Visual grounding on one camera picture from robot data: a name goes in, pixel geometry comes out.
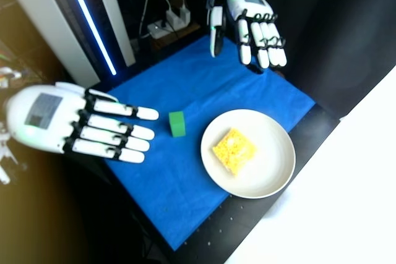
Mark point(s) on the yellow snack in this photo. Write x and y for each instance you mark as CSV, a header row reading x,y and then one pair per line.
x,y
234,152

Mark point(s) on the white round plate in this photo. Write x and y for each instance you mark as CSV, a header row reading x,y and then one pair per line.
x,y
266,168

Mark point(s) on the blue table cloth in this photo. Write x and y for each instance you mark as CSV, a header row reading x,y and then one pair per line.
x,y
173,177

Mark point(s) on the wide white panel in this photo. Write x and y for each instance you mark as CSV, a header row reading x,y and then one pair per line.
x,y
40,13

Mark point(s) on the white power strip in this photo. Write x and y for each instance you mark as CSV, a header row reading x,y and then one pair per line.
x,y
157,30

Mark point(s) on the dark curtain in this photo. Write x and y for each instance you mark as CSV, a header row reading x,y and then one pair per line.
x,y
340,29

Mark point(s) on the green cube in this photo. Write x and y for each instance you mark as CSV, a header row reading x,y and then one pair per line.
x,y
177,124

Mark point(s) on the blue LED light strip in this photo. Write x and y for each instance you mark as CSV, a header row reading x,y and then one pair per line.
x,y
89,23

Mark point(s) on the narrow white panel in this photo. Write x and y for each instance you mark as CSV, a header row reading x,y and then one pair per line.
x,y
116,16

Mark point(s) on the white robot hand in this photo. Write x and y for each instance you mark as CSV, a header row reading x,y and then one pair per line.
x,y
40,112
247,1

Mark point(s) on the white power adapter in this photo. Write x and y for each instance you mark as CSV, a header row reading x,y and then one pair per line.
x,y
179,16

